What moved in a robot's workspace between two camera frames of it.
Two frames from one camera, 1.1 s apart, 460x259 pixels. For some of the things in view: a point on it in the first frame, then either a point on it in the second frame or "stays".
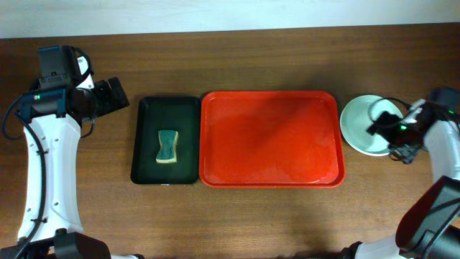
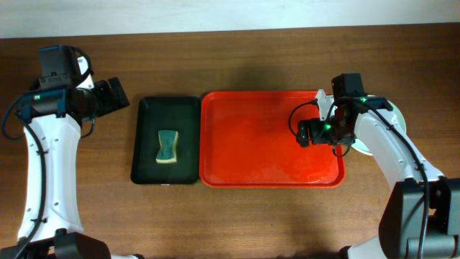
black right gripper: [387, 121] -> [316, 137]
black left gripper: [110, 102] stays
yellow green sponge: [167, 152] stays
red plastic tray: [271, 139] stays
